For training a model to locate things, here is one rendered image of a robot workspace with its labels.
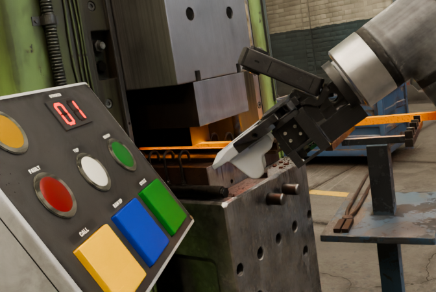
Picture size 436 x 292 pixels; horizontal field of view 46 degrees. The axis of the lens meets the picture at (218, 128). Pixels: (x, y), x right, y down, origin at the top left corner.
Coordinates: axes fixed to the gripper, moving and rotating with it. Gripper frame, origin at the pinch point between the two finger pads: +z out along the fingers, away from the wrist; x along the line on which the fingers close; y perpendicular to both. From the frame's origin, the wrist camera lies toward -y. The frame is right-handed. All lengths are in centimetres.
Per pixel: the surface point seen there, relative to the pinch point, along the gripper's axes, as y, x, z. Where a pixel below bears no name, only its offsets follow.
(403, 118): 31, 94, -28
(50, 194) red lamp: -8.9, -21.3, 10.7
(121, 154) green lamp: -8.6, -0.9, 10.6
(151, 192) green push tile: -1.8, -1.6, 10.3
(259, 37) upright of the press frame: -15, 92, -9
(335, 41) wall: 24, 894, -60
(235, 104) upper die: -3.9, 48.5, 2.1
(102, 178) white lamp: -7.3, -9.8, 10.7
